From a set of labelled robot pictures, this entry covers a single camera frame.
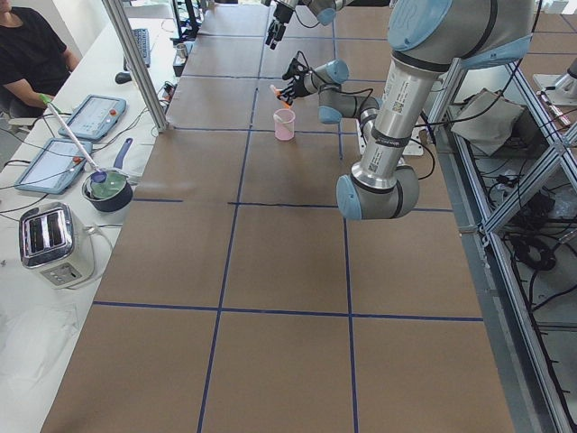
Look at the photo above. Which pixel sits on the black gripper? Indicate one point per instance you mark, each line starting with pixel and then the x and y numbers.
pixel 296 86
pixel 282 11

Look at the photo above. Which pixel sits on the orange highlighter pen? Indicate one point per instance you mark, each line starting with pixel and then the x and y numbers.
pixel 278 94

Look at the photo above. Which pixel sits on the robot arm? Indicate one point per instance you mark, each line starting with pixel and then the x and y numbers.
pixel 425 37
pixel 323 10

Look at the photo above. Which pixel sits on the pink mesh pen holder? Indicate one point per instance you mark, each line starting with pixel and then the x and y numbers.
pixel 285 132

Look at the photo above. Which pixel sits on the steel cup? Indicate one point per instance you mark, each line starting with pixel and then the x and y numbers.
pixel 181 51

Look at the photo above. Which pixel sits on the black keyboard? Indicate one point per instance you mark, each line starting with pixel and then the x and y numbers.
pixel 142 39

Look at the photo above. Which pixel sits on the black computer mouse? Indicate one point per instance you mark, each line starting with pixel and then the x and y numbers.
pixel 122 77

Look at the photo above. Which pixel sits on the far blue teach pendant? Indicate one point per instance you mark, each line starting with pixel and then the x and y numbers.
pixel 95 117

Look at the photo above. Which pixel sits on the blue teach pendant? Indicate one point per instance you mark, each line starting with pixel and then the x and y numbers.
pixel 95 117
pixel 53 169

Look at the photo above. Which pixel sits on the blue saucepan with lid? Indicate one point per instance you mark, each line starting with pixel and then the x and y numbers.
pixel 109 190

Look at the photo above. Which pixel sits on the metal grabber stick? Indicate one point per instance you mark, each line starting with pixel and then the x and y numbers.
pixel 72 137

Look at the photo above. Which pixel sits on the seated person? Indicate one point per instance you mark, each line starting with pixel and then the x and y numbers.
pixel 35 61

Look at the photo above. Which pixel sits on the near blue teach pendant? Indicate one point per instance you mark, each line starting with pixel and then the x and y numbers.
pixel 53 169

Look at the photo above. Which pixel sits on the white toaster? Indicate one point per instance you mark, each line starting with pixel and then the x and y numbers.
pixel 54 244

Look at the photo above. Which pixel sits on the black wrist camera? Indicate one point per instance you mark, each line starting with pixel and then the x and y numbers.
pixel 298 68

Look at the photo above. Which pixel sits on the aluminium frame post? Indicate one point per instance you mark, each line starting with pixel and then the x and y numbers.
pixel 139 72

